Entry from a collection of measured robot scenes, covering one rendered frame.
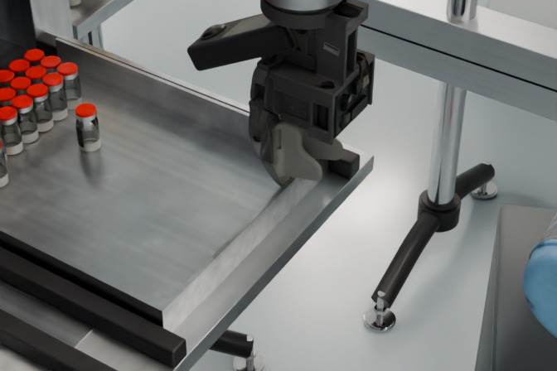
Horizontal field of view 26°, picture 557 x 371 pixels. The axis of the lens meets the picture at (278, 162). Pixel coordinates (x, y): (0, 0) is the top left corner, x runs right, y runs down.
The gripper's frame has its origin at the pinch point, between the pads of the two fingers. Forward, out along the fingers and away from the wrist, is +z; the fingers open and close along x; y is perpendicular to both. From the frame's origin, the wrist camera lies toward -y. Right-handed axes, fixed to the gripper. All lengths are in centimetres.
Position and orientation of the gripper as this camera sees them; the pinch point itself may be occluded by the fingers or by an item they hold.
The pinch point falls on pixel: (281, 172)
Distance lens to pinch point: 111.6
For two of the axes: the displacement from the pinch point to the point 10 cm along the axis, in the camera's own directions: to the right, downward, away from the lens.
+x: 5.4, -5.3, 6.5
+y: 8.4, 3.4, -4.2
